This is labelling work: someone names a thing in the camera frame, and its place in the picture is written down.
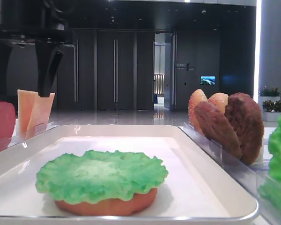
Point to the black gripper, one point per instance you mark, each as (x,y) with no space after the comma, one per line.
(39,22)

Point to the red tomato slice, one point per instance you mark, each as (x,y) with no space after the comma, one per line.
(7,119)

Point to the green lettuce leaf on tray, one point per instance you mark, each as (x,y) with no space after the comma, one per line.
(97,176)

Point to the brown meat patty left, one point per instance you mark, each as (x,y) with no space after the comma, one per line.
(215,126)

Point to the brown meat patty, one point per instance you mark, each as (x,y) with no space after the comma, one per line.
(245,116)
(215,126)

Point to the brown meat patty right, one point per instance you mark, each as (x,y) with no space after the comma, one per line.
(245,116)

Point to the green lettuce leaf in rack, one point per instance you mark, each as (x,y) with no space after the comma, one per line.
(277,168)

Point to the bun bottom on tray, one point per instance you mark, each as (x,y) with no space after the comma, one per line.
(111,207)

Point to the sesame bun right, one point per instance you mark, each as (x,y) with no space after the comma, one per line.
(220,100)

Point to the white metal tray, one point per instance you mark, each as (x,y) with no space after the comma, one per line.
(197,191)

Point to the potted plants planter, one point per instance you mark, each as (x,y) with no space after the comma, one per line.
(270,103)

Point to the clear left long rail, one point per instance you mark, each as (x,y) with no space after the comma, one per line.
(19,138)

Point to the clear long rail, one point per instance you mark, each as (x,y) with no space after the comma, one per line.
(19,138)
(254,178)

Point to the wall screen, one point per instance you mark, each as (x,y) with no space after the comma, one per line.
(207,80)

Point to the clear right long rail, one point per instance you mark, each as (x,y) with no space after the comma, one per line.
(254,178)

